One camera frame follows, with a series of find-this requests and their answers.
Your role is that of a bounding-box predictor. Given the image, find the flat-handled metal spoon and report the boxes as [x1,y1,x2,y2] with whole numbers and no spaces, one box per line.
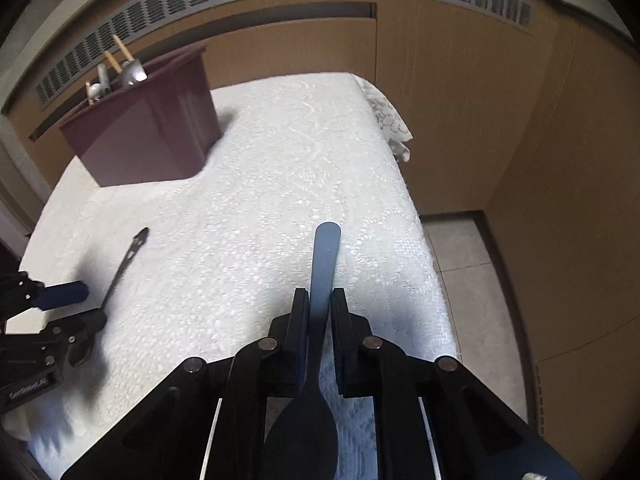
[264,222,342,480]

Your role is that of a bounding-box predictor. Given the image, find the dark shovel-shaped metal spoon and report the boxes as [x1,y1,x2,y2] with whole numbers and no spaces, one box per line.
[100,227,151,313]

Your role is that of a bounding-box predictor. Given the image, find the brown plastic utensil holder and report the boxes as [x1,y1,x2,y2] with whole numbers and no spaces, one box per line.
[58,44,223,188]

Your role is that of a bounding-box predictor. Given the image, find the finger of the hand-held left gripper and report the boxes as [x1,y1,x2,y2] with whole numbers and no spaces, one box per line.
[0,271,90,323]
[35,309,109,367]

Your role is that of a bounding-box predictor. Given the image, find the white lace tablecloth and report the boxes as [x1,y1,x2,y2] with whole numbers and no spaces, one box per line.
[2,72,458,480]

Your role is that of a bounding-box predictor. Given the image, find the long grey vent grille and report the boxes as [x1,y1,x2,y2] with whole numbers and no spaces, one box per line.
[35,0,271,111]

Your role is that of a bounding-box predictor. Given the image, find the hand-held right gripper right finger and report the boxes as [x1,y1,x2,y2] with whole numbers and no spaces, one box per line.
[330,287,583,480]

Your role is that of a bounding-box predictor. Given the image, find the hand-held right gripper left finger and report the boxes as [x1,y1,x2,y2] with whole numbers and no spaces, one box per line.
[60,287,311,480]

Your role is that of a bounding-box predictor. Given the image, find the wooden kitchen cabinet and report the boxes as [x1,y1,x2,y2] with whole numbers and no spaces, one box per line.
[0,0,640,461]

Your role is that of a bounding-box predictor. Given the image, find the thin-handled metal spoon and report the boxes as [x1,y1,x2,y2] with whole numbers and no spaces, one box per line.
[120,60,148,86]

